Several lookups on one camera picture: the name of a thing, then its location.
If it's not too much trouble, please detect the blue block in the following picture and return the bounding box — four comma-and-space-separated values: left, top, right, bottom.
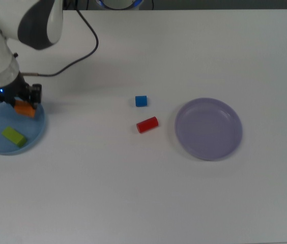
135, 95, 148, 107

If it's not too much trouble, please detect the purple plate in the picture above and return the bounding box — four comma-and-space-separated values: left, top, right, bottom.
174, 97, 243, 161

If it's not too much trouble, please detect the orange rectangular block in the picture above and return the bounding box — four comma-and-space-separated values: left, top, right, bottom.
13, 100, 36, 118

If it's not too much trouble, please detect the green rectangular block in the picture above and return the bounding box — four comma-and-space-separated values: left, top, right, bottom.
2, 126, 27, 148

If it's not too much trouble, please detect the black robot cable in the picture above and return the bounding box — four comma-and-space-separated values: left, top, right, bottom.
20, 9, 99, 77

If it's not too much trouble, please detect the red cylinder block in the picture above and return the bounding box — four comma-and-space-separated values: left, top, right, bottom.
136, 116, 159, 134

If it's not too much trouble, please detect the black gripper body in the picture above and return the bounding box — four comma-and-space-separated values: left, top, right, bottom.
6, 72, 31, 101

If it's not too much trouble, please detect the white robot base blue ring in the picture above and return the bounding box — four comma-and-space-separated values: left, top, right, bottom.
95, 0, 144, 11

